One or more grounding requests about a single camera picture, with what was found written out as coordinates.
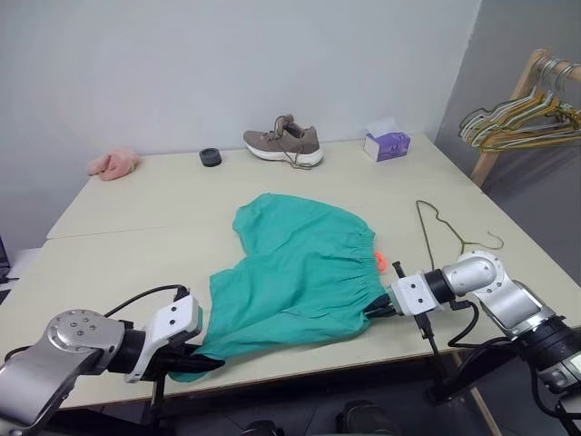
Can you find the wooden clothes rack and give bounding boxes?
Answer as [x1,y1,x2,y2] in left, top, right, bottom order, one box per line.
[469,48,581,188]

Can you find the dark device at edge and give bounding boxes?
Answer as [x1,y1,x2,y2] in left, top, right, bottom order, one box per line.
[0,234,12,282]

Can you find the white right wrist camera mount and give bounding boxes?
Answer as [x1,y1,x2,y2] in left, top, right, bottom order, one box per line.
[389,271,449,318]

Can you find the green shorts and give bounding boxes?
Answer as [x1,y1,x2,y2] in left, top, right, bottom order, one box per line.
[170,192,388,383]

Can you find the wooden table leg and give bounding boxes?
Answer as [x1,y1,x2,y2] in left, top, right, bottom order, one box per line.
[451,352,500,436]

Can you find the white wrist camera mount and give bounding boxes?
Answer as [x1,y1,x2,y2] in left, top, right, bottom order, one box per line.
[389,271,449,318]
[123,295,204,384]

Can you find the brown sneaker white sole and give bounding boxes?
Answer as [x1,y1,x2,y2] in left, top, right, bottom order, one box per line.
[242,114,325,173]

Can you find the olive wire hanger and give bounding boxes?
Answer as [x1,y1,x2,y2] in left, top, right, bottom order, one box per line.
[415,199,506,270]

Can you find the silver wire hanger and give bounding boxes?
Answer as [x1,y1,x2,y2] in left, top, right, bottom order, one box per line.
[458,56,581,143]

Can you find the gold wire hanger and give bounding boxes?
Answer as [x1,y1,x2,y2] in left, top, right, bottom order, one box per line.
[476,63,581,154]

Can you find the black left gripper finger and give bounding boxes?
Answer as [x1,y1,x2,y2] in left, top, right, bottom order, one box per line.
[168,342,204,361]
[168,354,227,374]

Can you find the black table clamp rod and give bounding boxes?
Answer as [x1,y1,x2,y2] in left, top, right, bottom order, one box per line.
[147,377,170,421]
[391,260,460,406]

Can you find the purple white tissue box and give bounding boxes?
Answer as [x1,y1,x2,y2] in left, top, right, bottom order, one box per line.
[362,118,412,164]

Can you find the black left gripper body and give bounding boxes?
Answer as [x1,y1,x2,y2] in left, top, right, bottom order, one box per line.
[149,336,201,379]

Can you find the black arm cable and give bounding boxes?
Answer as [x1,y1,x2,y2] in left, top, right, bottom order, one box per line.
[102,283,192,320]
[447,299,521,351]

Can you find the dark rounded shape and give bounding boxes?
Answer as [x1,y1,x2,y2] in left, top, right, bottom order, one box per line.
[241,419,286,436]
[334,399,404,436]

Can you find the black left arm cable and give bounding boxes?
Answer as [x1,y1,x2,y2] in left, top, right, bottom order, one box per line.
[102,283,192,320]

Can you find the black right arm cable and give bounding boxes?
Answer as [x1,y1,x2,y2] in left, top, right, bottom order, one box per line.
[447,299,521,351]

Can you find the pink plush toy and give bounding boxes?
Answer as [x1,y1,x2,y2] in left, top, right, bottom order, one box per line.
[87,146,142,183]

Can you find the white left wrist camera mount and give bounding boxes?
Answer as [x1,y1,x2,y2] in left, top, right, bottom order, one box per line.
[123,295,204,384]

